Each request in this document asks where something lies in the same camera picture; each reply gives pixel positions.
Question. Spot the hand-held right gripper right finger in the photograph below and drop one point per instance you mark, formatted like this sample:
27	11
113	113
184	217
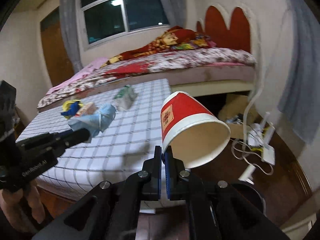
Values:
168	180

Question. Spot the pink cloth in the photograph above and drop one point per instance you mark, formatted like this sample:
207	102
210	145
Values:
85	72

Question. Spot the orange snack packet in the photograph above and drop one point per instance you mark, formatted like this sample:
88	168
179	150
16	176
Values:
86	109

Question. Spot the mauve bed mattress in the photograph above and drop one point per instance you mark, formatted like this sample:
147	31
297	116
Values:
212	75

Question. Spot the yellow and blue wrapper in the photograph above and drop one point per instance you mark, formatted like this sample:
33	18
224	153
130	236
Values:
71	108

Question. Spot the bed with floral sheet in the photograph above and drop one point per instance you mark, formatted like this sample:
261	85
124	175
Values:
200	57

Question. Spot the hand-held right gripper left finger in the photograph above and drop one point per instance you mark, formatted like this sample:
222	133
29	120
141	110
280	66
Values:
157	175

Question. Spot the tied grey curtain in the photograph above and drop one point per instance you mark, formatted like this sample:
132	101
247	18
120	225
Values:
297	80

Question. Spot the person's left hand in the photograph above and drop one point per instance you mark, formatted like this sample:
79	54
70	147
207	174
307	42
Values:
32	200

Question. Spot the red paper cup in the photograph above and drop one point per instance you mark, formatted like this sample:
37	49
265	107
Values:
180	115

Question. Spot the large sliding window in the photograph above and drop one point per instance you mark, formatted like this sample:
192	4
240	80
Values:
105	22

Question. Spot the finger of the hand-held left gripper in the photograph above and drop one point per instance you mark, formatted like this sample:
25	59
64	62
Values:
45	138
77	136

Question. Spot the cardboard box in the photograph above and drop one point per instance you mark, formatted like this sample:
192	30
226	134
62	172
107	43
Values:
235	105

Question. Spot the wooden door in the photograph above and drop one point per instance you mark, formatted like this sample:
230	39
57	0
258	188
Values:
55	55

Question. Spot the black trash bin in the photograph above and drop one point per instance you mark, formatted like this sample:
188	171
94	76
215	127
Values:
250	192

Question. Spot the light blue face mask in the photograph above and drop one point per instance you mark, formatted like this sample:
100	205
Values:
100	118

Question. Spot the red patterned blanket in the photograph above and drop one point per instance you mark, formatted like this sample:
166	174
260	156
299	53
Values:
170	40

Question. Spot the table with white grid cloth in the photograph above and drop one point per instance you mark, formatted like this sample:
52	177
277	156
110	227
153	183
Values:
112	142

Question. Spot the cream bed frame red headboard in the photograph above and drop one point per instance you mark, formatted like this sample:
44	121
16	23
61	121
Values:
225	25

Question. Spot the white flat modem box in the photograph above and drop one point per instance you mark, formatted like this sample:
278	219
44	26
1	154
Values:
268	155

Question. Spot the white power adapter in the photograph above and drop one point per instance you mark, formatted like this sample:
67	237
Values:
246	173

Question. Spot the green milk carton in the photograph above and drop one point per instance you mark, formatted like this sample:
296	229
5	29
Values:
125	97

